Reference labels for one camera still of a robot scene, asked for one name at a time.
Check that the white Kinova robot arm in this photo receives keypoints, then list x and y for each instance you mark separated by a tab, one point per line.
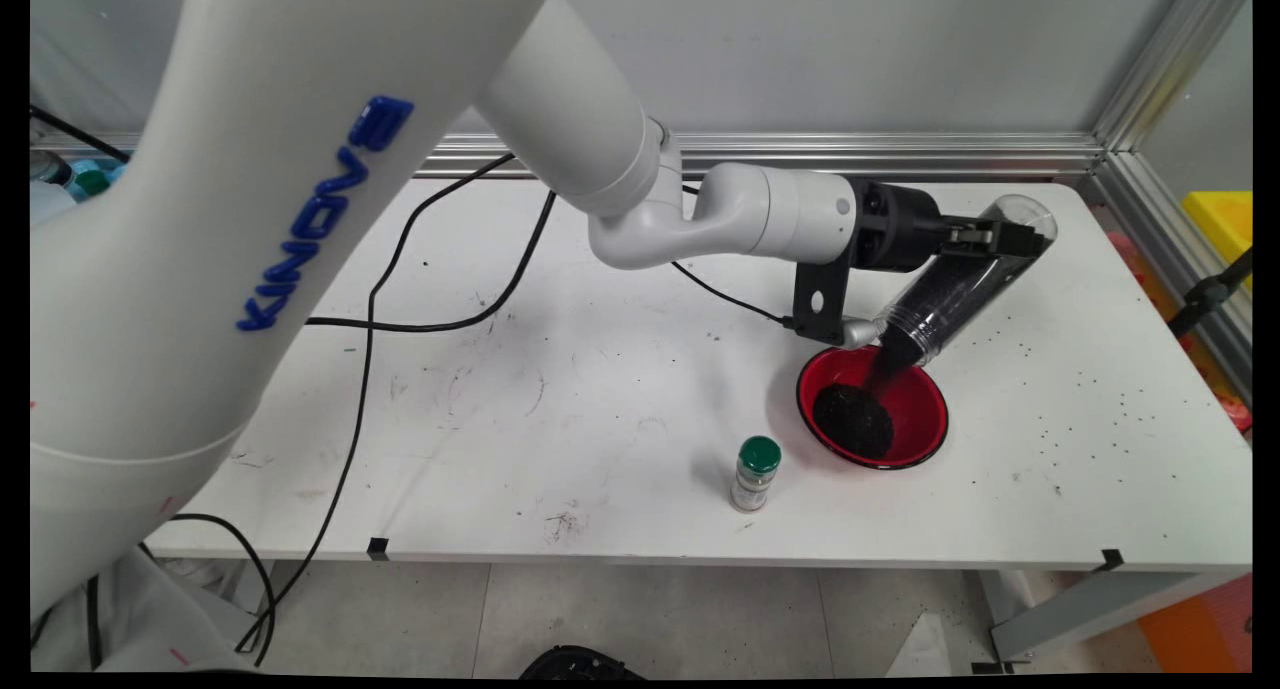
250	269

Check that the orange box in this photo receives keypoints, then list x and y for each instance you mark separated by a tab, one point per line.
1200	629

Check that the yellow plastic box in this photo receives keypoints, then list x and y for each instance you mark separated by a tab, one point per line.
1222	224

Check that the horizontal aluminium frame rail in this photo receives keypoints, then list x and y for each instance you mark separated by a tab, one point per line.
950	156

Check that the black tape marker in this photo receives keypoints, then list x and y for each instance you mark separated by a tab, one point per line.
1110	561
378	548

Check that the red orange bin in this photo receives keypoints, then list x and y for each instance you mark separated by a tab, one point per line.
1238	414

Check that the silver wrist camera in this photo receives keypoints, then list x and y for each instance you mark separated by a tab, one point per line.
862	331

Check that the green-capped spice bottle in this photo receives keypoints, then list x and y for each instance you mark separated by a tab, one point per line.
757	474

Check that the small green-capped bottle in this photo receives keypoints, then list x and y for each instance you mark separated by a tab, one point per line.
92	181

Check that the upright aluminium frame post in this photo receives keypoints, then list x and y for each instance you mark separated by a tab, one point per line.
1170	59

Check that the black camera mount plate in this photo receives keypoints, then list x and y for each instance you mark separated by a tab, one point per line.
820	304

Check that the grey table leg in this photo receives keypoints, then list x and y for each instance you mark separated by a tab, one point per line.
1090	609

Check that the clear jar with black grains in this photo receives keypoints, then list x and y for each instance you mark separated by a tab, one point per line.
950	294

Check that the pile of black grains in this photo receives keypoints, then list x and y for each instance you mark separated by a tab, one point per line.
852	424

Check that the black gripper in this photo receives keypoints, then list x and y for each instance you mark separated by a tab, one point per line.
895	224

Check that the white plastic bottle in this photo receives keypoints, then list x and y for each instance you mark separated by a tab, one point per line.
48	194

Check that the blue plastic tray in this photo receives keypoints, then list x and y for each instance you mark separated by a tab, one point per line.
115	171

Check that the red bowl with black rim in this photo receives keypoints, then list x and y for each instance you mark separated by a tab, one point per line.
925	414

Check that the sloping aluminium side rail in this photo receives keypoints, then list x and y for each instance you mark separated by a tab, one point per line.
1140	204

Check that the black round object on floor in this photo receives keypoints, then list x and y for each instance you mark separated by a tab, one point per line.
580	664

